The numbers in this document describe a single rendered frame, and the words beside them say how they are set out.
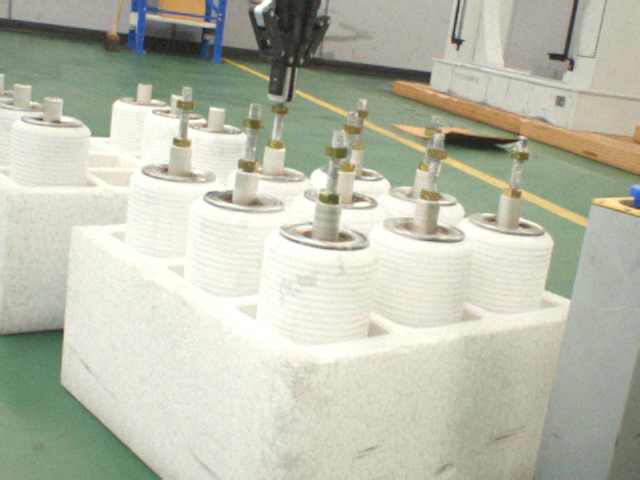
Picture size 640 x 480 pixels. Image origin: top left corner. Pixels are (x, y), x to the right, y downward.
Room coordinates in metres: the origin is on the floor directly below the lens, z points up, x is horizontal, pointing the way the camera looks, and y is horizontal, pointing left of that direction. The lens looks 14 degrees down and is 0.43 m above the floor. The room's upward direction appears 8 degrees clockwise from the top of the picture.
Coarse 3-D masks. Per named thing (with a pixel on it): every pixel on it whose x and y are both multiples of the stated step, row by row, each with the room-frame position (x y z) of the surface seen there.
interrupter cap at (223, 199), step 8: (208, 192) 0.82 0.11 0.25; (216, 192) 0.83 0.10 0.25; (224, 192) 0.83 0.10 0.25; (232, 192) 0.84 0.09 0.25; (208, 200) 0.79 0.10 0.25; (216, 200) 0.79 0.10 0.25; (224, 200) 0.80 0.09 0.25; (256, 200) 0.83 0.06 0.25; (264, 200) 0.83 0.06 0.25; (272, 200) 0.83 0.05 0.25; (224, 208) 0.78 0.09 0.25; (232, 208) 0.77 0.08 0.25; (240, 208) 0.77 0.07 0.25; (248, 208) 0.77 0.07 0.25; (256, 208) 0.78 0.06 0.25; (264, 208) 0.78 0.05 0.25; (272, 208) 0.79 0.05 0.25; (280, 208) 0.80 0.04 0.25
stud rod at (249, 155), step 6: (252, 108) 0.81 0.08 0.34; (258, 108) 0.81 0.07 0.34; (252, 114) 0.81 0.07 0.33; (258, 114) 0.81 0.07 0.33; (252, 132) 0.81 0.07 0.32; (246, 138) 0.81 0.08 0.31; (252, 138) 0.81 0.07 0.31; (246, 144) 0.81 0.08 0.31; (252, 144) 0.81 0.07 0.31; (246, 150) 0.81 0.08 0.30; (252, 150) 0.81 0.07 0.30; (246, 156) 0.81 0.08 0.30; (252, 156) 0.81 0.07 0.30
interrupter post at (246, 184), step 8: (240, 176) 0.80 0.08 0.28; (248, 176) 0.80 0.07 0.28; (256, 176) 0.80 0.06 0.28; (240, 184) 0.80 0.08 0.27; (248, 184) 0.80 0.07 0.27; (256, 184) 0.81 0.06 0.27; (240, 192) 0.80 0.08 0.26; (248, 192) 0.80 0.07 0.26; (256, 192) 0.81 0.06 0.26; (232, 200) 0.81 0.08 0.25; (240, 200) 0.80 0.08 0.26; (248, 200) 0.80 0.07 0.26
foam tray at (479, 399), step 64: (128, 256) 0.83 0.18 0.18; (128, 320) 0.80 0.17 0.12; (192, 320) 0.72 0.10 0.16; (384, 320) 0.74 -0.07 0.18; (512, 320) 0.80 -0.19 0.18; (64, 384) 0.90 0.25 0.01; (128, 384) 0.79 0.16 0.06; (192, 384) 0.71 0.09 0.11; (256, 384) 0.65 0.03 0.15; (320, 384) 0.63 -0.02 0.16; (384, 384) 0.68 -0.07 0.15; (448, 384) 0.73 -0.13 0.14; (512, 384) 0.79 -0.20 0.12; (192, 448) 0.70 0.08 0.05; (256, 448) 0.64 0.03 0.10; (320, 448) 0.64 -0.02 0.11; (384, 448) 0.68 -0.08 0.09; (448, 448) 0.74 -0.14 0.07; (512, 448) 0.80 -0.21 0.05
